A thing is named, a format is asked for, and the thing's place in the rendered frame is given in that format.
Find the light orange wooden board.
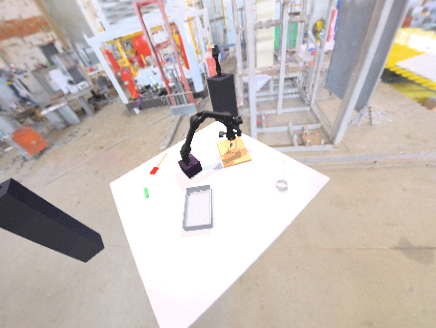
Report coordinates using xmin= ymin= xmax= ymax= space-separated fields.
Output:
xmin=216 ymin=136 xmax=252 ymax=168

